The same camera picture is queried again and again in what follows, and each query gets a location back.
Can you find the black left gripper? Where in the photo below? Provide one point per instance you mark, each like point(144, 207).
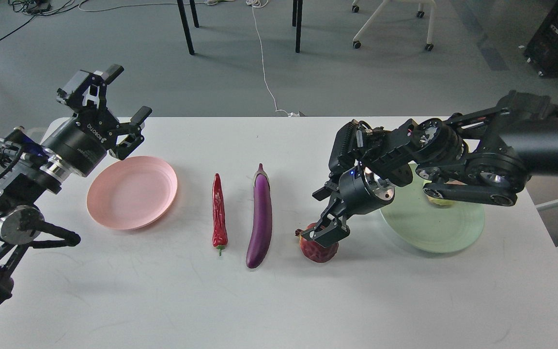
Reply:
point(84, 139)

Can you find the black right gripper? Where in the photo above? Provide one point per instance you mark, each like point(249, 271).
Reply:
point(360, 190)

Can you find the red pomegranate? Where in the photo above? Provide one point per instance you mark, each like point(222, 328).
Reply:
point(314, 251)

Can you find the purple eggplant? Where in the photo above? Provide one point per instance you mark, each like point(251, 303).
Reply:
point(262, 225)

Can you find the red chili pepper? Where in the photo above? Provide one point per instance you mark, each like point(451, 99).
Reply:
point(219, 237)

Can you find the green pink peach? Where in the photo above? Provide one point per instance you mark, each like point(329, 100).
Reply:
point(443, 202)

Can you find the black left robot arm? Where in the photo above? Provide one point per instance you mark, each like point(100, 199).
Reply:
point(28, 169)

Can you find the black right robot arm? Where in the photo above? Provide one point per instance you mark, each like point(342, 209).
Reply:
point(483, 157)

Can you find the pink plate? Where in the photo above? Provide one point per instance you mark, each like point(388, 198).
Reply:
point(132, 193)

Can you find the green plate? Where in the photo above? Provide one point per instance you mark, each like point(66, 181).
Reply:
point(429, 227)

